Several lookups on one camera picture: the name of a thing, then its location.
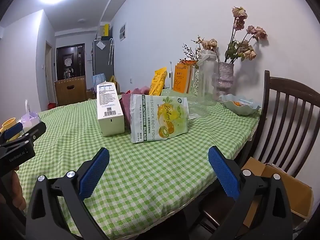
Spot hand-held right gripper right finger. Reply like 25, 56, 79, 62
208, 145, 293, 240

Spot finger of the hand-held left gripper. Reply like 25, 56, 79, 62
0, 121, 47, 148
0, 123, 24, 143

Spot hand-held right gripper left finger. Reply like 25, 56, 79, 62
26, 147, 110, 240

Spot clear plastic container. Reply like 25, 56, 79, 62
187, 95, 209, 119

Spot person's left hand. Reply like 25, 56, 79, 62
10, 172, 27, 213

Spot yellow cup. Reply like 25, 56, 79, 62
0, 118, 18, 133

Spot purple tissue pack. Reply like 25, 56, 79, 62
21, 99, 42, 132

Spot green checked tablecloth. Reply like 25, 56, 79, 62
15, 94, 262, 240

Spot white carton box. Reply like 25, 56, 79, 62
97, 82, 125, 137

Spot pale green wavy bowl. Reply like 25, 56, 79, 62
221, 94, 261, 116

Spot cardboard box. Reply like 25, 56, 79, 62
241, 157, 314, 228

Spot dark entrance door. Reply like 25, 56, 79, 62
56, 44, 85, 80

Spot blue striped bag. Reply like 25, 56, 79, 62
92, 73, 105, 88

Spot green white pet food bag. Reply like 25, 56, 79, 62
130, 94, 188, 144

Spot grey refrigerator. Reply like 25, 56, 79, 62
92, 39, 115, 79

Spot orange box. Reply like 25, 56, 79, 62
173, 60, 198, 94

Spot dark wooden chair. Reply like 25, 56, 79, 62
195, 70, 320, 233

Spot white umbrella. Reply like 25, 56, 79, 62
108, 38, 115, 65

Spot white electric toothbrush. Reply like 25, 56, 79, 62
168, 61, 174, 90

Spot yellow snack bag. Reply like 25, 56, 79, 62
149, 67, 167, 97

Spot dried berry branches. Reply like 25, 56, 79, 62
179, 35, 203, 67

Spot yellow box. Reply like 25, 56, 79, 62
99, 24, 110, 38

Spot glass jar with handle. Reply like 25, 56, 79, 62
196, 50, 218, 105

